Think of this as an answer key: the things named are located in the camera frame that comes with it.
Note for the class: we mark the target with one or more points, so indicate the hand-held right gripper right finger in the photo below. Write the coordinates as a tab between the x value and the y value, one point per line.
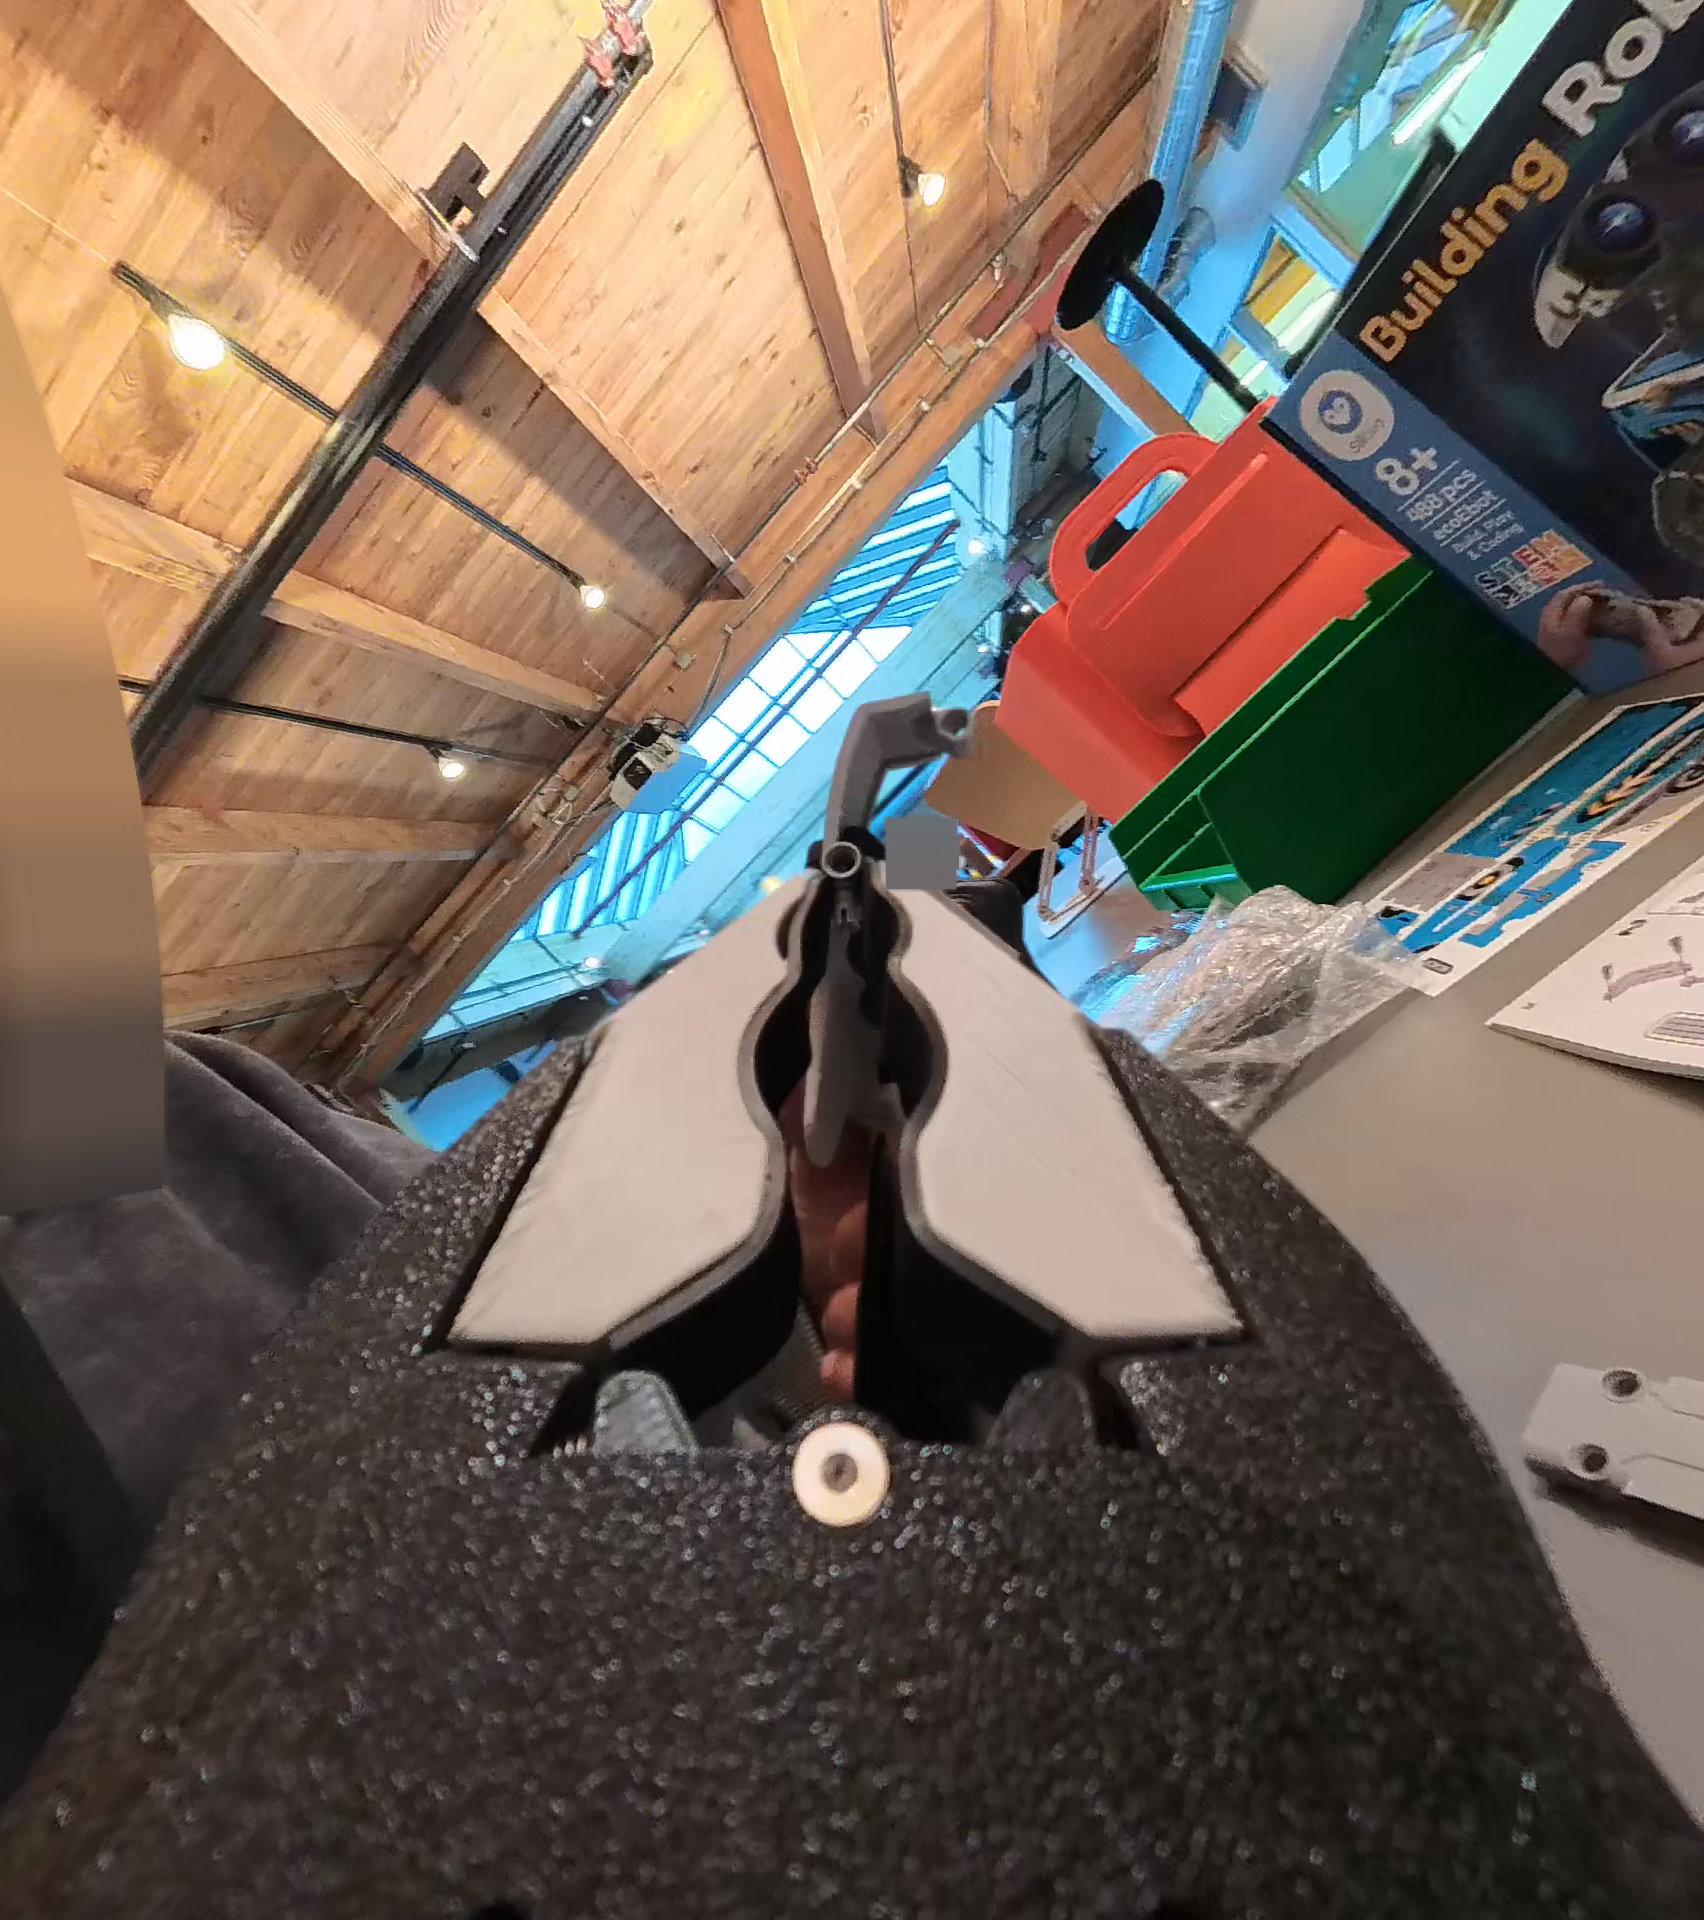
1047	1184

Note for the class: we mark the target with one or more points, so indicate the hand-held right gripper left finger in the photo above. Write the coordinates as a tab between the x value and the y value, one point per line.
627	1184

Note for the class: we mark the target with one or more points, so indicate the small grey connector piece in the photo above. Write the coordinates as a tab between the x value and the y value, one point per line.
840	861

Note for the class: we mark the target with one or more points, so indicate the grey desk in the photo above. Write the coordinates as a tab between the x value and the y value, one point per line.
1467	1200

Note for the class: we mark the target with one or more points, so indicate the crumpled clear plastic wrap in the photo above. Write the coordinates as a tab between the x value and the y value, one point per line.
1243	974

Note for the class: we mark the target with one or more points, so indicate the person's grey sweater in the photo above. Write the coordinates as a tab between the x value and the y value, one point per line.
267	1125

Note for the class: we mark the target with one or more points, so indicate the brown cardboard piece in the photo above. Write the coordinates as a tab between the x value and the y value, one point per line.
1010	789

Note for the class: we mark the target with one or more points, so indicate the white ceiling projector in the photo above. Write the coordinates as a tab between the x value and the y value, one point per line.
643	759

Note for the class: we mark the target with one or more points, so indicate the green plastic bins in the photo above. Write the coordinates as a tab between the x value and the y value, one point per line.
1333	751

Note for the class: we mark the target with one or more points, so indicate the orange plastic case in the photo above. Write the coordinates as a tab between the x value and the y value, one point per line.
1213	600

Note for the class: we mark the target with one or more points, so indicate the blue sticker sheet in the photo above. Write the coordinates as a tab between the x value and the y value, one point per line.
1557	825

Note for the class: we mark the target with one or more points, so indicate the grey flat panel with holes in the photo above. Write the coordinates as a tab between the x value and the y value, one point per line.
1677	1449

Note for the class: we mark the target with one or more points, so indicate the white instruction booklet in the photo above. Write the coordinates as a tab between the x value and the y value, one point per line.
1692	961

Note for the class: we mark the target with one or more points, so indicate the black round stand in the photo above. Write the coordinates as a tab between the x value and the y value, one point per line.
1114	254

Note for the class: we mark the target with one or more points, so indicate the hanging spot light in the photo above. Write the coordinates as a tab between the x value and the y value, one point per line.
924	182
192	343

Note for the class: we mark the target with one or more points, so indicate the dark blue toy kit box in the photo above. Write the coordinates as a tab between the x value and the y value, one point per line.
1616	374

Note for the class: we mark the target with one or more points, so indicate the black ceiling rail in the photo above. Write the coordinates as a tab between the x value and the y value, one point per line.
386	390

